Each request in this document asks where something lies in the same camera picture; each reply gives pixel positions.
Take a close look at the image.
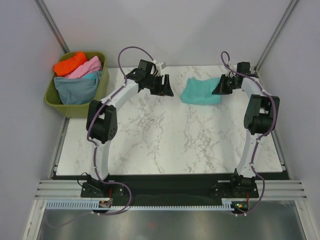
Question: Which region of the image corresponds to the olive green plastic bin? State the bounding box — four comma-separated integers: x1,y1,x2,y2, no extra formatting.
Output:
44,51,110,119

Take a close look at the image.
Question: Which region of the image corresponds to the teal t shirt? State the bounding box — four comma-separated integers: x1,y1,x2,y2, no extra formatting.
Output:
180,77,221,106

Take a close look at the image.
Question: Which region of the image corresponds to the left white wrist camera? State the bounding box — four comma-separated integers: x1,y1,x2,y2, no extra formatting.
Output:
152,59,167,76

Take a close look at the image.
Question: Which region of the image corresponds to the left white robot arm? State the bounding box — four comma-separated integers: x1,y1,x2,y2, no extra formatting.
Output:
81,59,174,198

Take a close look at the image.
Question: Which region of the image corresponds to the aluminium extrusion rail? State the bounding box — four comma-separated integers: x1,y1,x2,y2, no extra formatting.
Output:
34,178,86,200

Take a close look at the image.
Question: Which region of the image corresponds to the light blue t shirt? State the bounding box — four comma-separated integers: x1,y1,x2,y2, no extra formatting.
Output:
82,70,103,85

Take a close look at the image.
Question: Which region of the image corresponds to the orange t shirt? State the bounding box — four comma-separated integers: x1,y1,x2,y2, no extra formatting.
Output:
53,51,88,77

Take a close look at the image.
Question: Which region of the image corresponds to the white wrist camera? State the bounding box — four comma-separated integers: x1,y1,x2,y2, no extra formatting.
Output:
152,59,167,76
225,71,235,78

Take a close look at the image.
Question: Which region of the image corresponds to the grey blue t shirt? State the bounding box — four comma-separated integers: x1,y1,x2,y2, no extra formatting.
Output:
53,76,100,105

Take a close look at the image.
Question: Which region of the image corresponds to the white slotted cable duct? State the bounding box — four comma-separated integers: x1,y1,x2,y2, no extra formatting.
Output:
45,198,234,212

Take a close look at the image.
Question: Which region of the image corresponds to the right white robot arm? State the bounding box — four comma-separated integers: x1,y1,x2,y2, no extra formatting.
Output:
212,62,280,198

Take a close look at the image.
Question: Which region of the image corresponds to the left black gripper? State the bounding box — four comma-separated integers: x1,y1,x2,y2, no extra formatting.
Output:
145,74,174,98

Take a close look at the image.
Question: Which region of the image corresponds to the pink t shirt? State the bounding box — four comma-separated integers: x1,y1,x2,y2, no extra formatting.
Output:
65,56,102,79

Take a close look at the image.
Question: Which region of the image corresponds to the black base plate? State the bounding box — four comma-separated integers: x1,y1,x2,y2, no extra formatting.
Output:
79,171,259,207

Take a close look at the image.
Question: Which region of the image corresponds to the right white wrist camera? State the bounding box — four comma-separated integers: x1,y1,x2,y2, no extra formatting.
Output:
225,71,235,78

